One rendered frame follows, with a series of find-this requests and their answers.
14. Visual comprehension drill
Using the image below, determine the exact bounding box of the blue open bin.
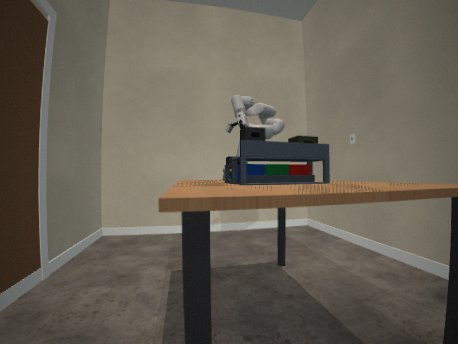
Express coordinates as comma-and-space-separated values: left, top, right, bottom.
238, 164, 264, 183

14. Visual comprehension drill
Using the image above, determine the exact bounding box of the grey metal shelf rack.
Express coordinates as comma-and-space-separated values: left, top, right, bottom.
223, 140, 330, 185

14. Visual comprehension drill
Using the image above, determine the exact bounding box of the red bin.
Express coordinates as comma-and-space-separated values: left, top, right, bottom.
289, 164, 311, 175

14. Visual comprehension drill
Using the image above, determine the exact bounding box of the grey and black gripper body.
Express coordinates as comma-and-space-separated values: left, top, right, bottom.
235, 111, 250, 127

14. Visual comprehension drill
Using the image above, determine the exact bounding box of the green open bin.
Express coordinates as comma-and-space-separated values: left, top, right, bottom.
265, 164, 289, 175

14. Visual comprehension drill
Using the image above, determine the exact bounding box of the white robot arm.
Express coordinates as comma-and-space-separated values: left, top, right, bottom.
225, 95, 284, 140

